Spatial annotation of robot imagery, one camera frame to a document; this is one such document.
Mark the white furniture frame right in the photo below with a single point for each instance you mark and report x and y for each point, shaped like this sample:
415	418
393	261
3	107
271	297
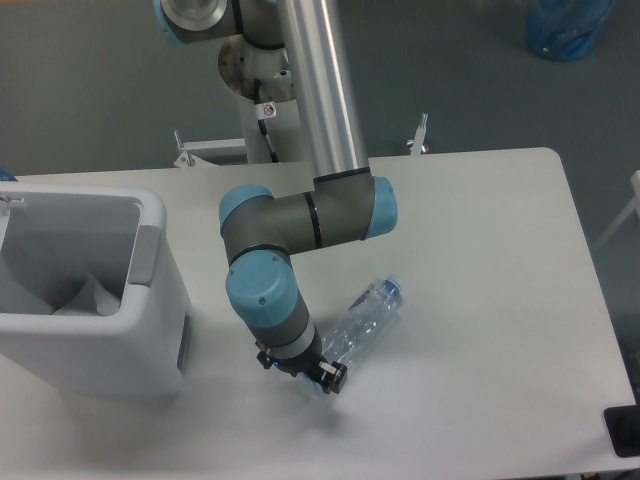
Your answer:
622	219

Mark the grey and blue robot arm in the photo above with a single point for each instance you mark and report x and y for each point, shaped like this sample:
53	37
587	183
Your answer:
261	232

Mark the blue object at left edge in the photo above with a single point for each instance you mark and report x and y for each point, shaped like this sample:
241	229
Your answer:
6	176

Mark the clear plastic water bottle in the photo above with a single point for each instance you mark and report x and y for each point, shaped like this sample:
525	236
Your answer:
372	315

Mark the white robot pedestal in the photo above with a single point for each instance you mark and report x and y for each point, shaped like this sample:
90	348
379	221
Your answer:
262	84

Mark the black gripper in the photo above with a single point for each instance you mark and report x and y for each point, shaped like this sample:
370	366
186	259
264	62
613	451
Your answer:
322	377

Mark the right table clamp bracket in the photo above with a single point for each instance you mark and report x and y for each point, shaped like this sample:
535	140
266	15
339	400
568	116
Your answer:
417	145

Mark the white plastic trash can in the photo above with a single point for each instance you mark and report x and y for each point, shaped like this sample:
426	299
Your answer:
52	238

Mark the left table clamp bracket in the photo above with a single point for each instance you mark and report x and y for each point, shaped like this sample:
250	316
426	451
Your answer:
215	152

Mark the black device at table edge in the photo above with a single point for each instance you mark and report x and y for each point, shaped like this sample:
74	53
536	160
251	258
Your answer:
623	427

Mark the table clamp bracket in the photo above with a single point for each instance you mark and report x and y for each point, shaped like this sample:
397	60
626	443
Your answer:
215	152
417	145

